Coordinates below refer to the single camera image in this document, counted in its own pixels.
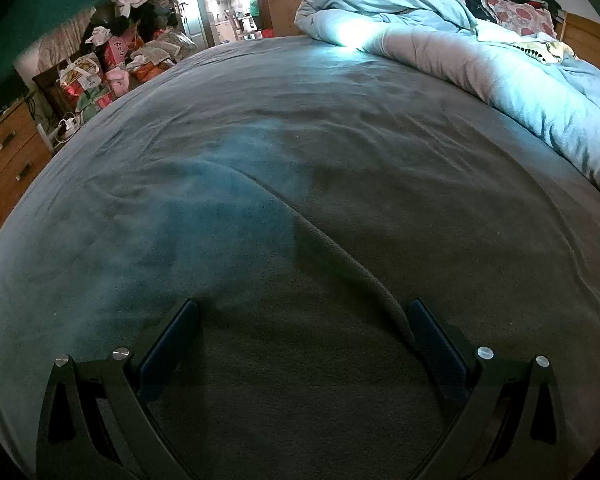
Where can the wooden headboard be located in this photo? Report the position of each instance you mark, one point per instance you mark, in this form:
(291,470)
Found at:
(590,40)

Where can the large cardboard box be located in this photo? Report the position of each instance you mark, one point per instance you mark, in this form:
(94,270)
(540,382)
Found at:
(290,10)

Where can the light blue duvet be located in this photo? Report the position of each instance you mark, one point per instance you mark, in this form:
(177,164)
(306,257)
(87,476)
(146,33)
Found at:
(380,0)

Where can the black television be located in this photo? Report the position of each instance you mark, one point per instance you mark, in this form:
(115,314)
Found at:
(0,110)

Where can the wooden dining chair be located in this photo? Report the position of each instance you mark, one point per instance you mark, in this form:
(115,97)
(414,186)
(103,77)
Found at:
(245,27)

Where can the grey bed blanket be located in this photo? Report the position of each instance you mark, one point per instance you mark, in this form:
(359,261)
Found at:
(280,160)

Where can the room door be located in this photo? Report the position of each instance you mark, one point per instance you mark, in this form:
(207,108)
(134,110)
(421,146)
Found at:
(192,5)

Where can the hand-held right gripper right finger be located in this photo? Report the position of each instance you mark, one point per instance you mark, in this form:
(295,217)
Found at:
(437,347)

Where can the wooden dresser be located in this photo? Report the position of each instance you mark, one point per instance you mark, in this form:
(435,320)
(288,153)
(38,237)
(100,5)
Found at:
(5,160)

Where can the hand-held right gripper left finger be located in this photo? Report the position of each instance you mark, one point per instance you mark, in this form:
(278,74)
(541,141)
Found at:
(172,345)

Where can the red floral cloth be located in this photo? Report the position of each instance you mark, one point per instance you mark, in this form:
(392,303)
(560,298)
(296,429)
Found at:
(517,15)

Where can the white power strip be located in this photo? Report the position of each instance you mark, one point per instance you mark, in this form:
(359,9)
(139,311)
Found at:
(69,127)

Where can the yellow patterned cloth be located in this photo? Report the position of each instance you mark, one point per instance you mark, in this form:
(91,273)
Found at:
(542,51)

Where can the wicker chair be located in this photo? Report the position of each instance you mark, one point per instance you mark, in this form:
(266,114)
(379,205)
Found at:
(60,42)

